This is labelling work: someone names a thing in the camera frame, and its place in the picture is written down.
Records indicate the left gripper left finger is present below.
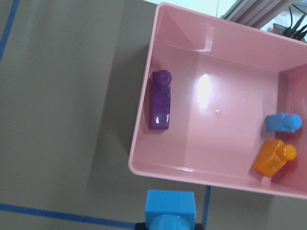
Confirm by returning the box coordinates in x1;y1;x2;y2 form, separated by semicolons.
134;222;145;230

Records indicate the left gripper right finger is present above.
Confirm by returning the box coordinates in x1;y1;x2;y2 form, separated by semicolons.
195;223;204;230

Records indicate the long blue toy block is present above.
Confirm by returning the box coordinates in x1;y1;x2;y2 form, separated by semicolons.
145;190;197;230

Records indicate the orange toy block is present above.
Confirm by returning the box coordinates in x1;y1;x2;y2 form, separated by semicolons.
252;140;297;178

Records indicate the small blue toy block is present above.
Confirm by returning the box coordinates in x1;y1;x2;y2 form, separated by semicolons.
266;113;302;133

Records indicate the purple toy block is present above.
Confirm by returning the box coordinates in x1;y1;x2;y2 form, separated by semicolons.
149;70;172;130

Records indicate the pink plastic box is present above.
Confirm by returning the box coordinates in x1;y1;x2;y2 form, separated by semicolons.
129;3;307;199

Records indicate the black orange connector box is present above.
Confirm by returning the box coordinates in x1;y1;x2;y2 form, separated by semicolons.
272;14;307;42

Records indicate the aluminium frame post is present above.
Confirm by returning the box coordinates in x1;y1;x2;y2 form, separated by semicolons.
220;0;295;29

